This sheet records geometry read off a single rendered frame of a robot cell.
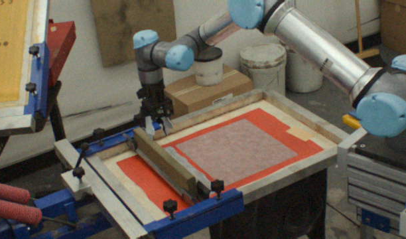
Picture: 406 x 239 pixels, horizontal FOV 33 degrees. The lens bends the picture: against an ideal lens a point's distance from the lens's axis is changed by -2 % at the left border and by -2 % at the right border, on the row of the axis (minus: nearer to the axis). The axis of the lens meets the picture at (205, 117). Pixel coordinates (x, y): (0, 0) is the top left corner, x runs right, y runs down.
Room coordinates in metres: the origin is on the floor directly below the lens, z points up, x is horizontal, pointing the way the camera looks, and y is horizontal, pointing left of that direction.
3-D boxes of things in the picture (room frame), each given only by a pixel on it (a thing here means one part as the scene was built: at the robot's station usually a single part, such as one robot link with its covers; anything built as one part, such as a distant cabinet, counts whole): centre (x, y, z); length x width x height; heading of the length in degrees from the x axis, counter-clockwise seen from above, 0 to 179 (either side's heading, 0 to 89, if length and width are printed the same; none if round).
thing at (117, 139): (2.18, 0.31, 0.97); 0.30 x 0.05 x 0.07; 116
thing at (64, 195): (1.79, 0.47, 1.02); 0.17 x 0.06 x 0.05; 116
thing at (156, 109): (1.92, 0.14, 1.26); 0.09 x 0.08 x 0.12; 26
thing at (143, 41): (1.92, 0.14, 1.42); 0.09 x 0.08 x 0.11; 48
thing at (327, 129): (2.04, -0.03, 0.97); 0.79 x 0.58 x 0.04; 116
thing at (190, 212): (1.68, 0.06, 0.97); 0.30 x 0.05 x 0.07; 116
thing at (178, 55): (1.87, 0.06, 1.42); 0.11 x 0.11 x 0.08; 48
